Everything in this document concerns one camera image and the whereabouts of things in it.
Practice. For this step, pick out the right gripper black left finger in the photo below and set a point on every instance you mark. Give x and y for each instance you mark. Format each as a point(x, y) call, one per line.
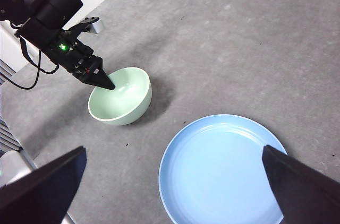
point(40, 194)

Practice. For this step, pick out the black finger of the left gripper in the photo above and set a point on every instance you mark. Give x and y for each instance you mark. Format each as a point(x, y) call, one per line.
point(101, 78)

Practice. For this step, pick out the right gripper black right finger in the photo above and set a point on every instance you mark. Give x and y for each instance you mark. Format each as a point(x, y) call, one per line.
point(305, 192)

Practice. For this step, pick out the green ribbed bowl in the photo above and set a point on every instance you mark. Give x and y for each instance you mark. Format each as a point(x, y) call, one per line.
point(127, 107)

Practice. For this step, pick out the blue round plate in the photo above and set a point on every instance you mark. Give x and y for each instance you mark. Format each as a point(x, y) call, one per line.
point(212, 171)

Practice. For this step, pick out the white rounded device housing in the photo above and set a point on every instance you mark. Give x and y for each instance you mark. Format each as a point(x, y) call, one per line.
point(13, 165)

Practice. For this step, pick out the grey ribbed metal panel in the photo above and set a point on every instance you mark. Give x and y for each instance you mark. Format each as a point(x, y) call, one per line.
point(9, 136)
point(4, 71)

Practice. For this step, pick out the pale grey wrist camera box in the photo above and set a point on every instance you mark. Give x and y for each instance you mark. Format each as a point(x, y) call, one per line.
point(96, 26)

